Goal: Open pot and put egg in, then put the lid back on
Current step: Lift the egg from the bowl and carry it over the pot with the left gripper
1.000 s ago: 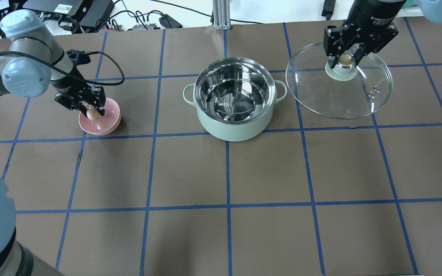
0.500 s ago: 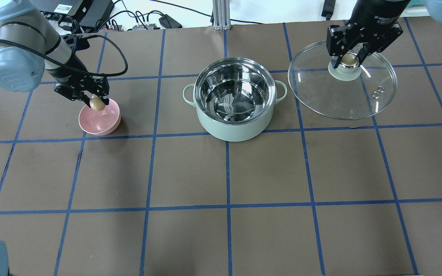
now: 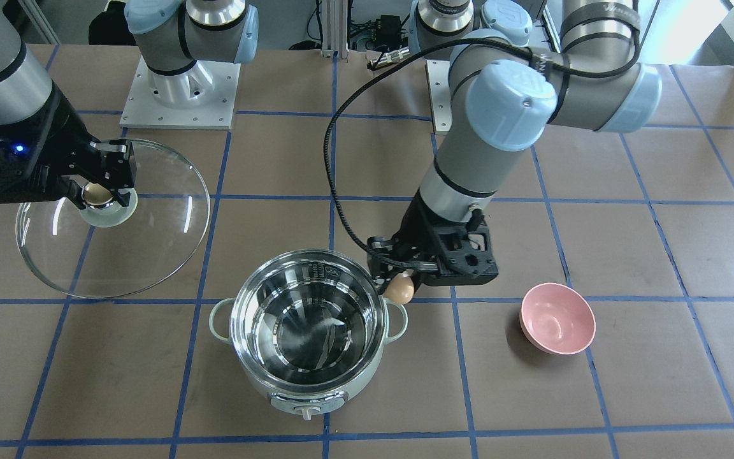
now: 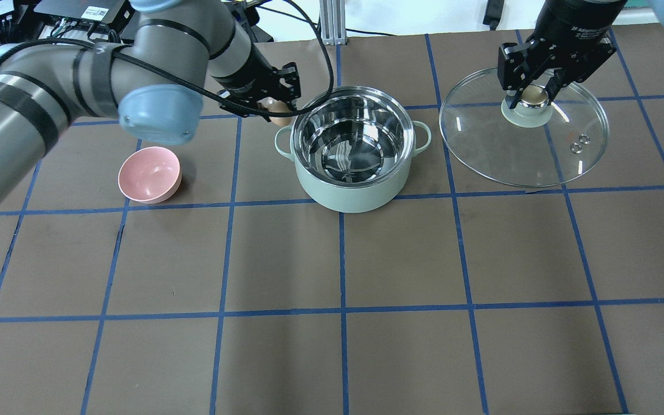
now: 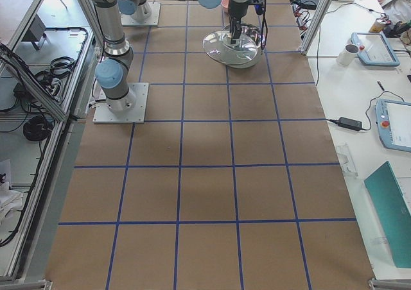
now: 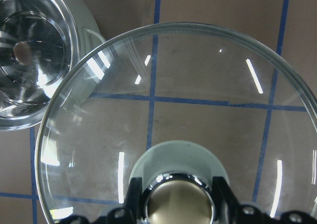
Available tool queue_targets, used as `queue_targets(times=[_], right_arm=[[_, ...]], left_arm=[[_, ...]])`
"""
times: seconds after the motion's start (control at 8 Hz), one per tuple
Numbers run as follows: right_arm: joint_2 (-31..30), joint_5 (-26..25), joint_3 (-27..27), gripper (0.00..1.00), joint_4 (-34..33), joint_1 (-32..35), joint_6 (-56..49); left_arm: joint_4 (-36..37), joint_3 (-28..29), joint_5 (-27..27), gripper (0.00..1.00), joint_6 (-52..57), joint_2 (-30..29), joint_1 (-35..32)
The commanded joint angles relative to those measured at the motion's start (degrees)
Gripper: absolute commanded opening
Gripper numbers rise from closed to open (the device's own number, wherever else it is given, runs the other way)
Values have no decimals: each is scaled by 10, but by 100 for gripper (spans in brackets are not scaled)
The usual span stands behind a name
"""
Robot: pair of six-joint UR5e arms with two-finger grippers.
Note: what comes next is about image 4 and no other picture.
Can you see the glass pot lid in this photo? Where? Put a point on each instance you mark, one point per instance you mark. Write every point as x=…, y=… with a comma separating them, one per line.
x=540, y=143

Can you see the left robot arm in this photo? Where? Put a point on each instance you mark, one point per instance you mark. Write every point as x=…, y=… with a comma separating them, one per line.
x=184, y=51

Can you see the pale green cooking pot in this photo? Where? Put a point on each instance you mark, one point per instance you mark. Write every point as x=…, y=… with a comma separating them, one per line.
x=354, y=152

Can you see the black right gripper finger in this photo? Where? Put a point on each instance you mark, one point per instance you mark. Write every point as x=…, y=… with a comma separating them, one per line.
x=513, y=85
x=559, y=79

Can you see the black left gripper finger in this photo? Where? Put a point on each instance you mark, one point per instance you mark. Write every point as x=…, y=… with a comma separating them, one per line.
x=263, y=105
x=292, y=108

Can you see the aluminium frame post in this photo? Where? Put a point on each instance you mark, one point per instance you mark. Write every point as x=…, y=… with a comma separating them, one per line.
x=332, y=22

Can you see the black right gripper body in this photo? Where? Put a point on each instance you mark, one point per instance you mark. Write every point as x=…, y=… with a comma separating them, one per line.
x=575, y=24

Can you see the brown egg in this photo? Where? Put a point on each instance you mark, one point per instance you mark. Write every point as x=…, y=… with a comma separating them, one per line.
x=277, y=107

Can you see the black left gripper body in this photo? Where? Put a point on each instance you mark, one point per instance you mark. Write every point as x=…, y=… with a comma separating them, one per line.
x=244, y=79

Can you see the black electronics box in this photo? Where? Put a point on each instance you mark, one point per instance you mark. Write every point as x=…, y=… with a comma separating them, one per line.
x=89, y=20

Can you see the pink bowl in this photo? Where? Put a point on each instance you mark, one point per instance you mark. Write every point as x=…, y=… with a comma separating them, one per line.
x=150, y=176

